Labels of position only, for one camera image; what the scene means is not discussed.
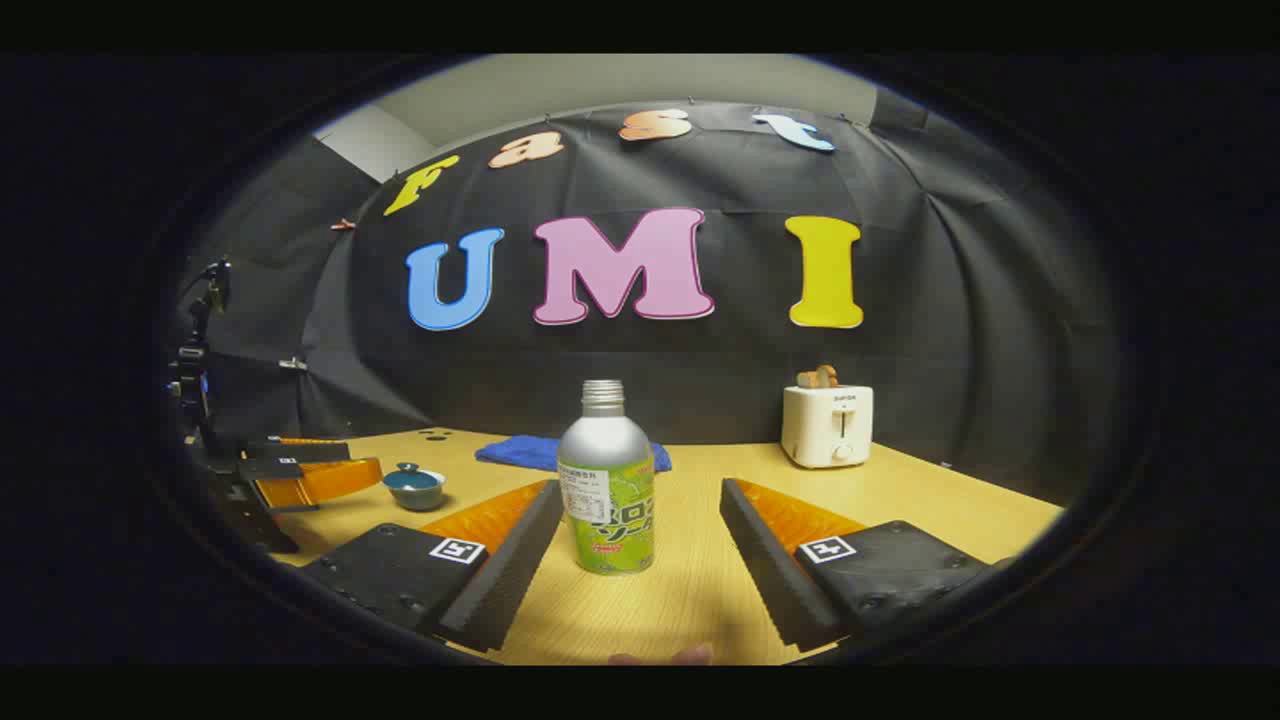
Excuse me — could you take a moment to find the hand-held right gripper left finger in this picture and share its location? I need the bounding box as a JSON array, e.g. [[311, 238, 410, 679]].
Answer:
[[300, 478, 564, 653]]

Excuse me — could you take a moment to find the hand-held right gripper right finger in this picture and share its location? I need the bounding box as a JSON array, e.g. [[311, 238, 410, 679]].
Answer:
[[719, 477, 1011, 653]]

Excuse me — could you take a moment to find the teal white teacup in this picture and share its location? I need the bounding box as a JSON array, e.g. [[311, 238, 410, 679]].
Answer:
[[383, 468, 447, 512]]

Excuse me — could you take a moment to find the silver green water bottle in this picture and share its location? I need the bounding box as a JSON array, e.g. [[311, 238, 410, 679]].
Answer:
[[556, 379, 657, 576]]

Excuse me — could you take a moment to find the blue towel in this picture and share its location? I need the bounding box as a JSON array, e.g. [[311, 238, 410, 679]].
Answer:
[[474, 435, 673, 474]]

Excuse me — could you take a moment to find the white toaster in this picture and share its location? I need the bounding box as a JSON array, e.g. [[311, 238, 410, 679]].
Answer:
[[781, 385, 874, 470]]

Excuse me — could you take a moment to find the black backdrop cloth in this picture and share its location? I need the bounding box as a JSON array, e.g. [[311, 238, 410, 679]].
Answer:
[[175, 100, 1121, 506]]

